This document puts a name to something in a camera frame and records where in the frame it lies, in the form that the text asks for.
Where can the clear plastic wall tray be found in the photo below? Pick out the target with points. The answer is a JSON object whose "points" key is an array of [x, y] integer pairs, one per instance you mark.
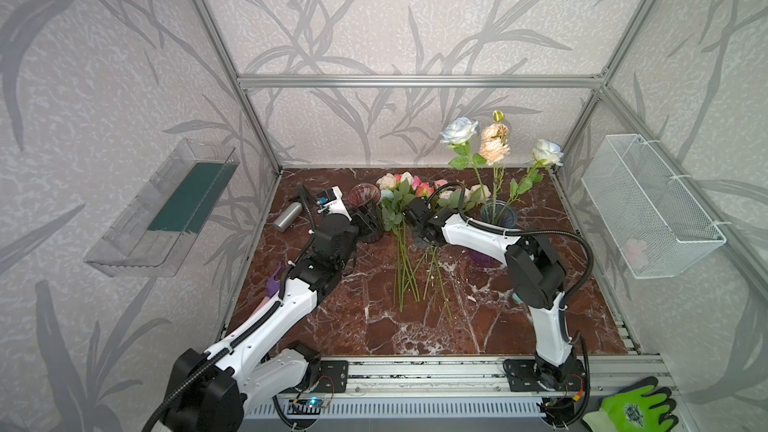
{"points": [[156, 231]]}

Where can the silver spray bottle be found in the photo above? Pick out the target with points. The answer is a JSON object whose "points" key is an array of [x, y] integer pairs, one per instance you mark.
{"points": [[298, 205]]}

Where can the green black work glove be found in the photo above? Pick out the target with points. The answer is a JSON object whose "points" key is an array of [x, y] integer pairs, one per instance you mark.
{"points": [[641, 407]]}

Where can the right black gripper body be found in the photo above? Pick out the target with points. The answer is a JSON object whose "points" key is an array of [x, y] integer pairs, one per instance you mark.
{"points": [[417, 216]]}

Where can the aluminium front rail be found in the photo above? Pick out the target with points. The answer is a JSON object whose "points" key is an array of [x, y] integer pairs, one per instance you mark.
{"points": [[481, 376]]}

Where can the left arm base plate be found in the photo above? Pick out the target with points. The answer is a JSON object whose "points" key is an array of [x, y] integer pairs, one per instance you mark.
{"points": [[325, 377]]}

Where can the green circuit board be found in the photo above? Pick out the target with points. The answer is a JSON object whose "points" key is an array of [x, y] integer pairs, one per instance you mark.
{"points": [[311, 406]]}

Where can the pale blue rose stem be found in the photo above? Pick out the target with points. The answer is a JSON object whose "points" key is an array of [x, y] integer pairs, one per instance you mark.
{"points": [[457, 137]]}

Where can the purple blue glass vase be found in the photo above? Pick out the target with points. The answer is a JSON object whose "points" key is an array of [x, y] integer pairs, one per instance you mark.
{"points": [[498, 214]]}

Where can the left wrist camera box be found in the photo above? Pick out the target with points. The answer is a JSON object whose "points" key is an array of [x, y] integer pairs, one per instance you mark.
{"points": [[330, 201]]}

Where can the purple pink handled tool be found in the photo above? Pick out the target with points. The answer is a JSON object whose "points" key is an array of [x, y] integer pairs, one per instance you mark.
{"points": [[272, 287]]}

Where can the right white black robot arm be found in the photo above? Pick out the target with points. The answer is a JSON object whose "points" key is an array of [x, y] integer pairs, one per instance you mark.
{"points": [[536, 272]]}

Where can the white wire mesh basket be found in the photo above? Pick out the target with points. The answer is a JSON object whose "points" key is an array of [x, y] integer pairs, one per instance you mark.
{"points": [[639, 196]]}

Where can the white rose stem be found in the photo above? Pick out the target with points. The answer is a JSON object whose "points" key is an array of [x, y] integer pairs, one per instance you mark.
{"points": [[545, 155]]}

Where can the dark red glass vase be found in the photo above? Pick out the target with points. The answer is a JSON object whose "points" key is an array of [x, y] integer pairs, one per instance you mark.
{"points": [[365, 212]]}

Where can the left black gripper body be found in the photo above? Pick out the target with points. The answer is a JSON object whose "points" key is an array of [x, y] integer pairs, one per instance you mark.
{"points": [[361, 216]]}

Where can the flower bunch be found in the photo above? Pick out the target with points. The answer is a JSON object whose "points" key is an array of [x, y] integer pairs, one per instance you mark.
{"points": [[442, 196], [396, 192]]}

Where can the pink object in basket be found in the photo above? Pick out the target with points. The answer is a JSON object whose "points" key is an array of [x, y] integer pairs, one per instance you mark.
{"points": [[635, 253]]}

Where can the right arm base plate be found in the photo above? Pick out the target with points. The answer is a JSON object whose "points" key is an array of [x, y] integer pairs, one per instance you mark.
{"points": [[528, 375]]}

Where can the peach rose stem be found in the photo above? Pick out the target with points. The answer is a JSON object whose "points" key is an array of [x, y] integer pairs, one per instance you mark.
{"points": [[495, 149]]}

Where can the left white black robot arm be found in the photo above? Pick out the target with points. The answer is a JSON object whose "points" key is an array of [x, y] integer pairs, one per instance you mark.
{"points": [[215, 389]]}

